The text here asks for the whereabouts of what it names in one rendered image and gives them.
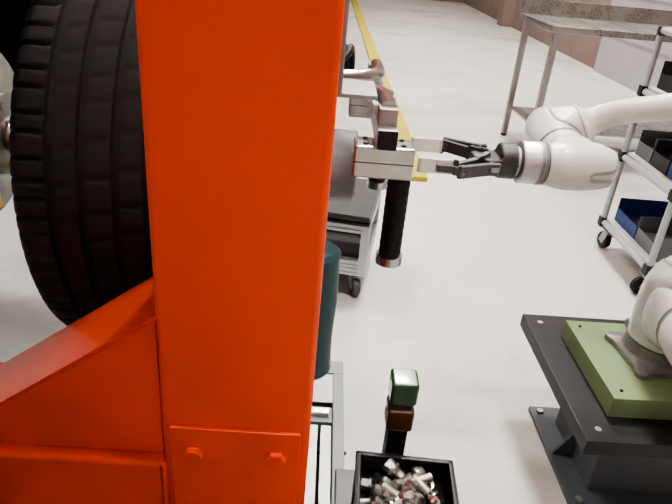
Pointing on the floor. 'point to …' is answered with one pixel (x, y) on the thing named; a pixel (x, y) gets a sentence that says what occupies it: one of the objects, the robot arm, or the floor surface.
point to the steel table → (532, 12)
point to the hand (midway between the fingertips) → (419, 153)
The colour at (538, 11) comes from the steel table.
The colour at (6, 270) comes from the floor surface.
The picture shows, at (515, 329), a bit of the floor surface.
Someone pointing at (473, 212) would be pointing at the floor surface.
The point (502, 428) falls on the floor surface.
